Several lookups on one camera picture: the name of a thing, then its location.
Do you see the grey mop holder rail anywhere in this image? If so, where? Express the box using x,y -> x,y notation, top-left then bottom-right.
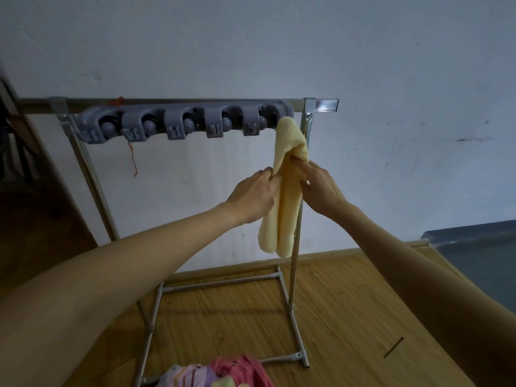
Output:
74,100 -> 295,145

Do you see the red string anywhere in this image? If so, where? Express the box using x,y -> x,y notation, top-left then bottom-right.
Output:
112,96 -> 138,178

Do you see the dark wooden furniture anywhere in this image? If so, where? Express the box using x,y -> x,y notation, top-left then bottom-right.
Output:
0,74 -> 45,190

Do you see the person's left forearm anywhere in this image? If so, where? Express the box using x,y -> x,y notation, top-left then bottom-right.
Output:
0,201 -> 242,387

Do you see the person's left hand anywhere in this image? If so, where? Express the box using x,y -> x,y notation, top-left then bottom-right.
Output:
224,167 -> 283,225

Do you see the pink cloth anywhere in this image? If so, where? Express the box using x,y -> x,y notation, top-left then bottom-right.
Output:
210,355 -> 275,387

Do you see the yellow towel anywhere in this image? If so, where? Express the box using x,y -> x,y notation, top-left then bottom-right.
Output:
258,116 -> 309,259

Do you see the striped pastel cloth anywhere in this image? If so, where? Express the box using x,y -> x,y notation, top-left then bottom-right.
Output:
155,363 -> 220,387

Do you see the person's right hand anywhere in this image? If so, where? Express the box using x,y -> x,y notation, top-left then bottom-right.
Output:
289,156 -> 350,220

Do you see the person's right forearm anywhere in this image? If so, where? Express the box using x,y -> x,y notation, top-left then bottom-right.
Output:
327,202 -> 516,387

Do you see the metal drying rack frame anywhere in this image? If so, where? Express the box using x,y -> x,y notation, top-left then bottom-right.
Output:
16,97 -> 339,387

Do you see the blue grey mat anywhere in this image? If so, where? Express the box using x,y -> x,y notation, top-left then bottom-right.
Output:
422,220 -> 516,315

